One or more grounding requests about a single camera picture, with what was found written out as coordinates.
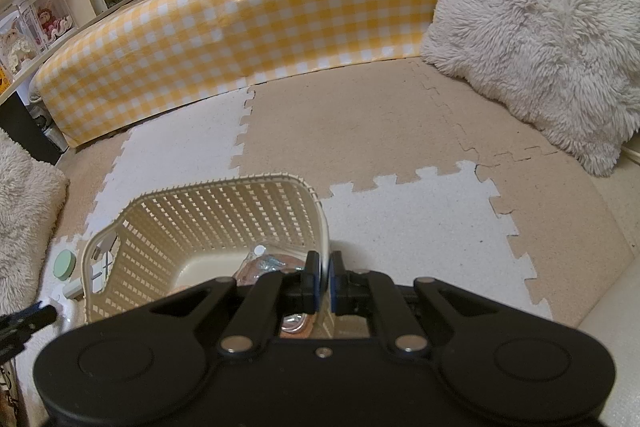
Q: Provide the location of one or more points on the beige foam mat tile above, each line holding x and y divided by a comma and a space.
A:
95, 177
375, 122
560, 227

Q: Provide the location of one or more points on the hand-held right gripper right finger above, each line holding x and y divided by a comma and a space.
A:
334, 287

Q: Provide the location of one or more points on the cream plastic basket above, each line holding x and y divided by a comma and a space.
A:
210, 217

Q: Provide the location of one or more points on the yellow box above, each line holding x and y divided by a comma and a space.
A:
3, 82

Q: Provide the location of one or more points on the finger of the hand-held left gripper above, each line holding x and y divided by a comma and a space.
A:
30, 316

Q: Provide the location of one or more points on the white charger plug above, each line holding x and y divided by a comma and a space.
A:
106, 269

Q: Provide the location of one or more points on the black cabinet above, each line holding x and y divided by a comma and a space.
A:
22, 127

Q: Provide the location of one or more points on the pink dressed doll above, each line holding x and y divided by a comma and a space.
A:
50, 24

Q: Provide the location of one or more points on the yellow checked mattress cover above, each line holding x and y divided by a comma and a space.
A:
225, 32

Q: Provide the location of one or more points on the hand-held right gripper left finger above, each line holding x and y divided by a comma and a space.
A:
314, 287

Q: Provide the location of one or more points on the mint green round tin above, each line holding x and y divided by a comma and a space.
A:
64, 264

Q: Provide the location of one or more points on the clear plastic bag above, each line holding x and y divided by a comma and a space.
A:
260, 264

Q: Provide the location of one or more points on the white fluffy pillow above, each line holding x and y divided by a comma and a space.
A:
540, 17
22, 217

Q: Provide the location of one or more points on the cream bunny doll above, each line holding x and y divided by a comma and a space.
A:
12, 47

